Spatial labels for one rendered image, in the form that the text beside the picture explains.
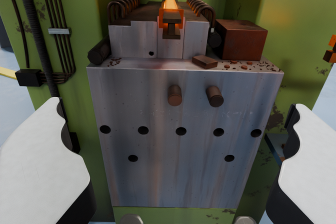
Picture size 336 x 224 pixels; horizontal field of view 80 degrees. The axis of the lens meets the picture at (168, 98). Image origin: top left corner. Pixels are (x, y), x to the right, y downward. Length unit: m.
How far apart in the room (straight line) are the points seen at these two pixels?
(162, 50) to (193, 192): 0.40
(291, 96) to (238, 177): 0.32
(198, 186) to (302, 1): 0.55
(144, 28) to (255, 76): 0.24
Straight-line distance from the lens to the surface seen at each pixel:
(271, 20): 0.63
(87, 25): 0.61
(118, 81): 0.41
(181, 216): 0.73
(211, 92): 0.39
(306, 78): 0.74
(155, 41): 0.43
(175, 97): 0.37
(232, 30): 0.45
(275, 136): 0.64
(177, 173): 0.57
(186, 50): 0.44
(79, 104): 0.72
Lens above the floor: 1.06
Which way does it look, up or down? 30 degrees down
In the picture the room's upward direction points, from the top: 2 degrees clockwise
